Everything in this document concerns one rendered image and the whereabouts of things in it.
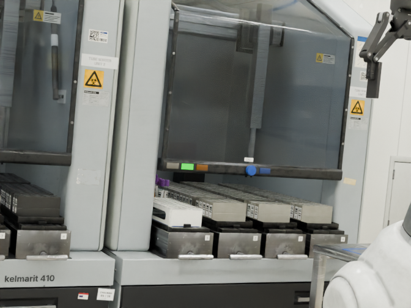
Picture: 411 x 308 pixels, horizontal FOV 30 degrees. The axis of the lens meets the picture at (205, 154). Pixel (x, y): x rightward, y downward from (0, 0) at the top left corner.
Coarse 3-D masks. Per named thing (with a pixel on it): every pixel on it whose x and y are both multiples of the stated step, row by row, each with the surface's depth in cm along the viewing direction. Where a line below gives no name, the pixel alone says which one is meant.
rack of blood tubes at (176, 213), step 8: (160, 200) 224; (168, 200) 226; (176, 200) 227; (160, 208) 214; (168, 208) 209; (176, 208) 209; (184, 208) 210; (192, 208) 213; (200, 208) 214; (152, 216) 219; (160, 216) 228; (168, 216) 209; (176, 216) 209; (184, 216) 210; (192, 216) 211; (200, 216) 212; (168, 224) 209; (176, 224) 209; (192, 224) 211; (200, 224) 212
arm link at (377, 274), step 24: (408, 216) 111; (384, 240) 112; (408, 240) 110; (360, 264) 113; (384, 264) 110; (408, 264) 108; (336, 288) 113; (360, 288) 110; (384, 288) 109; (408, 288) 108
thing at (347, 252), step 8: (320, 248) 196; (328, 248) 194; (336, 248) 195; (344, 248) 196; (352, 248) 197; (360, 248) 198; (320, 256) 196; (328, 256) 193; (336, 256) 190; (344, 256) 188; (352, 256) 186; (320, 264) 196; (312, 272) 198; (320, 272) 197; (312, 280) 198; (320, 280) 197; (312, 288) 198; (320, 288) 197; (312, 296) 198; (320, 296) 198; (312, 304) 198; (320, 304) 198
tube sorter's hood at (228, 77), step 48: (192, 0) 219; (240, 0) 234; (288, 0) 249; (192, 48) 211; (240, 48) 217; (288, 48) 225; (336, 48) 232; (192, 96) 212; (240, 96) 219; (288, 96) 226; (336, 96) 234; (192, 144) 213; (240, 144) 220; (288, 144) 227; (336, 144) 235
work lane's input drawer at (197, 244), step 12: (156, 228) 212; (168, 228) 207; (180, 228) 206; (192, 228) 208; (204, 228) 210; (156, 240) 211; (168, 240) 204; (180, 240) 206; (192, 240) 207; (204, 240) 209; (168, 252) 204; (180, 252) 206; (192, 252) 208; (204, 252) 209
